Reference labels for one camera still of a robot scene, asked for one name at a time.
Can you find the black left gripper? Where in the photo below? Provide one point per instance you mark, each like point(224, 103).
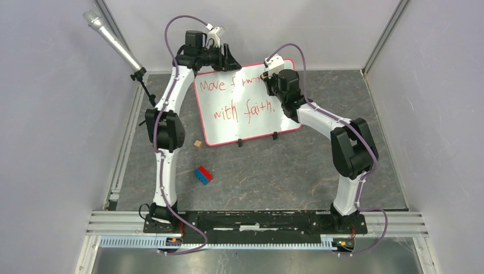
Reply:
point(232, 64)

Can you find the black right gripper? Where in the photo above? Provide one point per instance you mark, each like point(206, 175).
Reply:
point(267, 81)

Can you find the pink framed whiteboard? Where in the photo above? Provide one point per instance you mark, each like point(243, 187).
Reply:
point(235, 106)

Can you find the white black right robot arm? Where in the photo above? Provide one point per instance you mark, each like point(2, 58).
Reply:
point(354, 152)

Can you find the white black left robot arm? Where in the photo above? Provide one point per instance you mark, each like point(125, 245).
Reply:
point(166, 131)

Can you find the red blue toy block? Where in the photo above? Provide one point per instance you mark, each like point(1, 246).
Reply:
point(203, 175)

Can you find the silver microphone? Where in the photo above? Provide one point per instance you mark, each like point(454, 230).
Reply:
point(100, 25)

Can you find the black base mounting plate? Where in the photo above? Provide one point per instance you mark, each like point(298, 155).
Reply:
point(255, 227)

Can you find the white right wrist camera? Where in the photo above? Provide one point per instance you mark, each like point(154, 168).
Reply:
point(273, 65)

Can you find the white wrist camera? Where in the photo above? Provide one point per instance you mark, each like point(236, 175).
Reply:
point(214, 34)
point(273, 65)

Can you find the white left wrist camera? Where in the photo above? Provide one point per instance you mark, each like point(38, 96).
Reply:
point(214, 34)

